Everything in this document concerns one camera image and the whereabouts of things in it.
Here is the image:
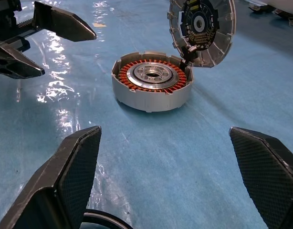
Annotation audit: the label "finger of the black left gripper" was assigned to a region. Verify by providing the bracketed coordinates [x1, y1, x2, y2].
[32, 1, 97, 42]
[0, 38, 45, 79]

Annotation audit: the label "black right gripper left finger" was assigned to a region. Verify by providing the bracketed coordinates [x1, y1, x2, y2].
[0, 125, 102, 229]

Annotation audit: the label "white foam backdrop sheet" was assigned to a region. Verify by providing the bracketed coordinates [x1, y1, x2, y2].
[265, 0, 293, 10]

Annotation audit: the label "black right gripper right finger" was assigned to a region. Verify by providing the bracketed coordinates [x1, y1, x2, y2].
[229, 126, 293, 229]

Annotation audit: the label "silver motor base copper windings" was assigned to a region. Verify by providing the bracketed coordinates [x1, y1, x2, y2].
[111, 50, 194, 113]

